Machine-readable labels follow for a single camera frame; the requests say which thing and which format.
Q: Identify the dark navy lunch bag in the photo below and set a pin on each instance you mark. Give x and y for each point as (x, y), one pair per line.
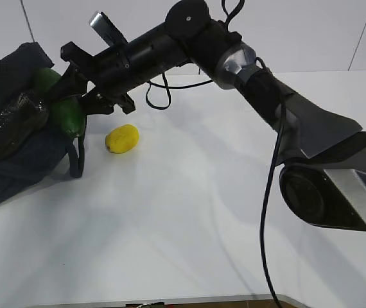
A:
(31, 144)

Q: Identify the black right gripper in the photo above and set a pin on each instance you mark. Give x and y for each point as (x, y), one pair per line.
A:
(98, 82)

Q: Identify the green cucumber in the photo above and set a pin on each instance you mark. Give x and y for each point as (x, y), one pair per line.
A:
(67, 114)

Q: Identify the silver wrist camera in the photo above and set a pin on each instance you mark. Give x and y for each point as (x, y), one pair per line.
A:
(106, 30)

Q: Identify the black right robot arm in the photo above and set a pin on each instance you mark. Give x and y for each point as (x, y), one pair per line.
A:
(322, 154)

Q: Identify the yellow lemon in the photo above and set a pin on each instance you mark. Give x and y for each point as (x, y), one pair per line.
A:
(122, 139)

